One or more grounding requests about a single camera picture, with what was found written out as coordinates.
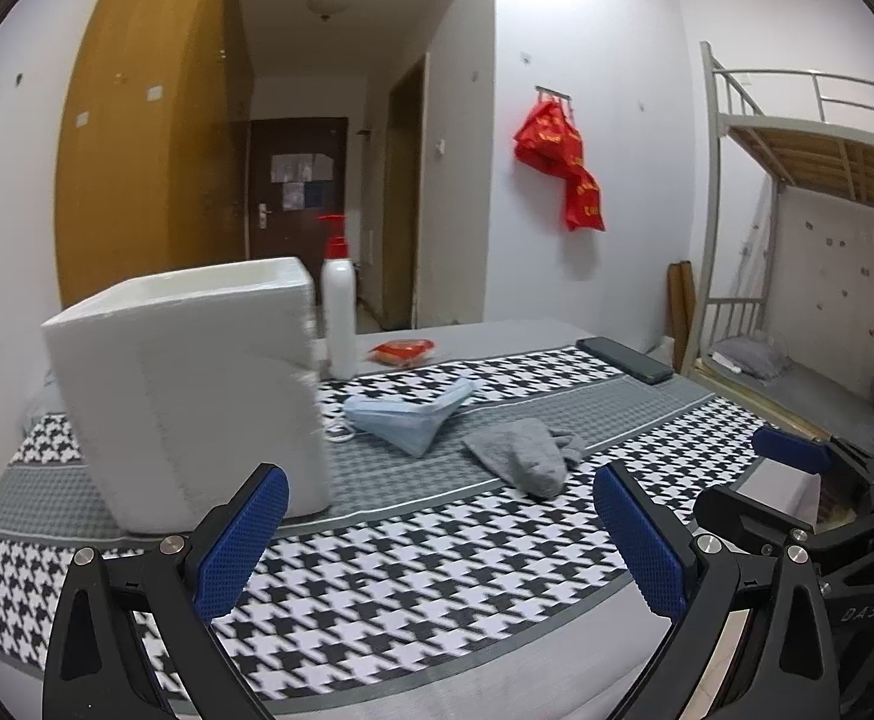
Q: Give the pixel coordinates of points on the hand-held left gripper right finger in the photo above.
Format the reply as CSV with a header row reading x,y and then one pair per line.
x,y
639,540

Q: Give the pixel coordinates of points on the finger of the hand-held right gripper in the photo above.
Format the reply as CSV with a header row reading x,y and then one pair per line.
x,y
751,514
793,446

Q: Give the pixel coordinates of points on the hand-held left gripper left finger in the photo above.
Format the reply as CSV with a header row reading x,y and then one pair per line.
x,y
245,547

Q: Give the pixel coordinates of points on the white foam box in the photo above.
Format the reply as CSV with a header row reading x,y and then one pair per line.
x,y
182,390

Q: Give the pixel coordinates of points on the grey pillow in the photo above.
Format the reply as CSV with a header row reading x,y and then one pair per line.
x,y
751,356

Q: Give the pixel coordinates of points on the grey sock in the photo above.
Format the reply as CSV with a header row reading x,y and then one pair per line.
x,y
519,457

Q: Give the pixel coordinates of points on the wooden boards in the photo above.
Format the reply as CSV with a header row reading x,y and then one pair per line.
x,y
680,315

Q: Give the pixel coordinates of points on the black phone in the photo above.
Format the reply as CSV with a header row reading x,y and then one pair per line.
x,y
628,360

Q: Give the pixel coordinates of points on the houndstooth blanket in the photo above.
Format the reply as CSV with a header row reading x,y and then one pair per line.
x,y
444,585

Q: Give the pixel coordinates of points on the red packet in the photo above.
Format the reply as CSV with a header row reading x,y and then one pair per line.
x,y
403,352

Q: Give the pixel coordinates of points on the white red pump bottle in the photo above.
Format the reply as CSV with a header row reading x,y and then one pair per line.
x,y
339,315

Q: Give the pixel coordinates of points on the metal bunk bed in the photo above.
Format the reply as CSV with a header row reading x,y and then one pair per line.
x,y
819,142

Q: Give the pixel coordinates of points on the dark brown door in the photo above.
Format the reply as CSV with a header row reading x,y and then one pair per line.
x,y
298,232

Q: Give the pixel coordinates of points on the red plastic bag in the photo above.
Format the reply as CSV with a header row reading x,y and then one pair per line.
x,y
583,202
549,135

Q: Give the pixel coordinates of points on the blue paper on door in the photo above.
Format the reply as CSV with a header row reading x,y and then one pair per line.
x,y
305,193

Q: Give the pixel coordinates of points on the white papers on door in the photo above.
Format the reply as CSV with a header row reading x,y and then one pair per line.
x,y
300,167

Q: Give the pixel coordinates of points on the wooden side door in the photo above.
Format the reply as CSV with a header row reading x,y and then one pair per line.
x,y
407,195

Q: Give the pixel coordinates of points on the wooden wardrobe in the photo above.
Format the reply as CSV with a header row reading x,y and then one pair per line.
x,y
152,150

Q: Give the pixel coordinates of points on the ceiling lamp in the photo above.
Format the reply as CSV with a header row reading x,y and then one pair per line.
x,y
326,6

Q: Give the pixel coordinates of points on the metal wall hook rack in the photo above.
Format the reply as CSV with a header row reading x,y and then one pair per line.
x,y
554,92

